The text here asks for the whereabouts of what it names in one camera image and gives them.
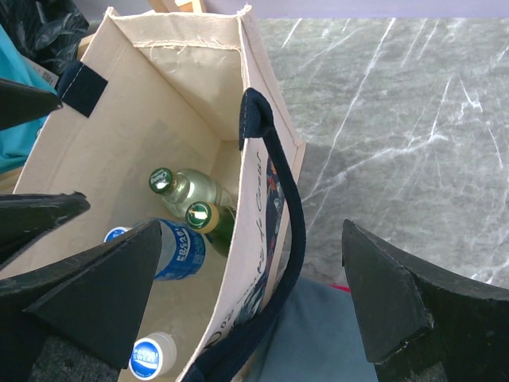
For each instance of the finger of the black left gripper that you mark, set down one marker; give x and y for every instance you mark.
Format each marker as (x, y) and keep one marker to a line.
(22, 103)
(25, 218)

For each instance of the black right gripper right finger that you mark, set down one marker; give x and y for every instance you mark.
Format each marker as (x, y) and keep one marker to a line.
(420, 322)

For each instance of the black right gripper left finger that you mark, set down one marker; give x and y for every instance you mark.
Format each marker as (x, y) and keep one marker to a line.
(77, 319)

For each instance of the clear Chang soda bottle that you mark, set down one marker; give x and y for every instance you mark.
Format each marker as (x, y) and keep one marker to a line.
(179, 189)

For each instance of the cream canvas tote bag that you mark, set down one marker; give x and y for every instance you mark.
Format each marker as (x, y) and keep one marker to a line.
(181, 91)

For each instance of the turquoise hanging shirt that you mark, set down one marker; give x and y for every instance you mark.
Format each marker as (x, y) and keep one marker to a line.
(17, 142)

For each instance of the pocari sweat bottle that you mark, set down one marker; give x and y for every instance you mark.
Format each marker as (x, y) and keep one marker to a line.
(153, 356)
(182, 252)
(114, 233)

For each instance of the Pocari Sweat bottle lower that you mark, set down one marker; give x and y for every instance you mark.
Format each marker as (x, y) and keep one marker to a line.
(153, 356)

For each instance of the dark floral hanging garment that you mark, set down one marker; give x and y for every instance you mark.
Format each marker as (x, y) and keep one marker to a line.
(46, 32)

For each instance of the red folded cloth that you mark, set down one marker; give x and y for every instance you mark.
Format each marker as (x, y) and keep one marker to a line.
(341, 287)

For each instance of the Pocari Sweat bottle upper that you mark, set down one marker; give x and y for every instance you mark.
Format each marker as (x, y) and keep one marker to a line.
(182, 252)

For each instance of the green Perrier glass bottle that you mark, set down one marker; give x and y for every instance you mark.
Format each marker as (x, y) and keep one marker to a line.
(216, 222)

